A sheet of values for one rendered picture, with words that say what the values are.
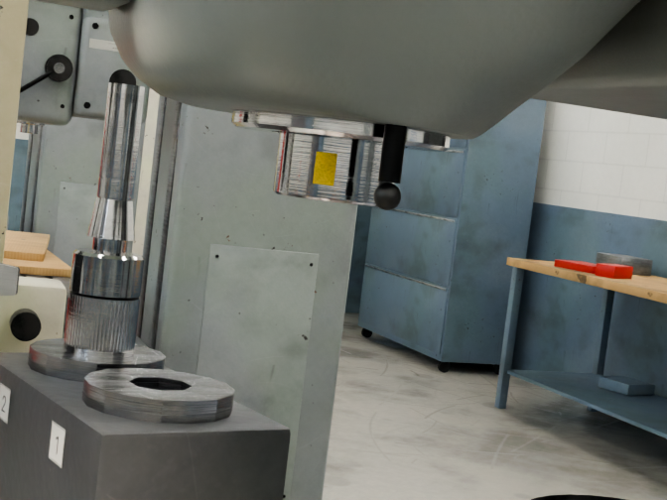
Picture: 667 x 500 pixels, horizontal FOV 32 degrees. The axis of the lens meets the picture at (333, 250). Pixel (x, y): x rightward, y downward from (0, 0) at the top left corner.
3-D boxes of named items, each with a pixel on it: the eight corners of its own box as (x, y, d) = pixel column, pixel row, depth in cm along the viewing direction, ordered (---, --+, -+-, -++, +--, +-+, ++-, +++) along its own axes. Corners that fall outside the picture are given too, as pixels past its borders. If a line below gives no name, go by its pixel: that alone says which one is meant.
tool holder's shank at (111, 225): (119, 256, 75) (138, 84, 75) (75, 250, 76) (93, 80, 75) (141, 254, 78) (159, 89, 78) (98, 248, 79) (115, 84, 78)
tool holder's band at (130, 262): (123, 274, 75) (125, 258, 74) (59, 264, 76) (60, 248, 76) (154, 270, 79) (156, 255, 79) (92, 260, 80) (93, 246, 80)
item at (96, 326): (114, 358, 75) (123, 274, 75) (50, 346, 76) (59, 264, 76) (146, 349, 79) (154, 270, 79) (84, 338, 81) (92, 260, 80)
